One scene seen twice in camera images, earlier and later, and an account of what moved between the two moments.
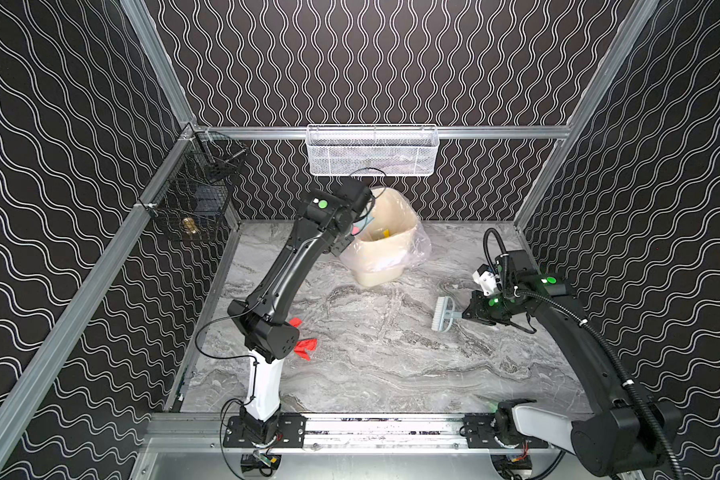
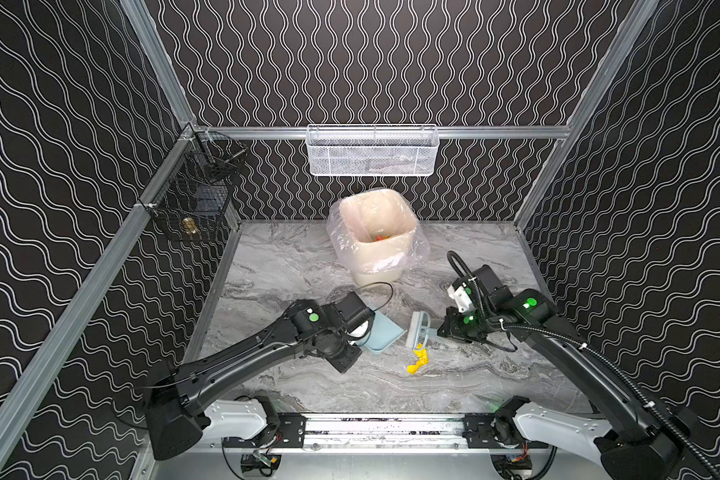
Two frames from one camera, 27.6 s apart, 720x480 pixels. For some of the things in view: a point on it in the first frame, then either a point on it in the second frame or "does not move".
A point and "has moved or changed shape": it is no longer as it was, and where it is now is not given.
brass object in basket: (189, 225) does not move
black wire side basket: (195, 195) does not move
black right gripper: (477, 306) → (451, 324)
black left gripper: (357, 196) → (356, 309)
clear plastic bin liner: (391, 235) does not move
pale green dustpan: (362, 224) → (384, 333)
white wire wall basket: (372, 150) does not move
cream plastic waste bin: (380, 253) does not move
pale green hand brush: (444, 314) has moved or changed shape
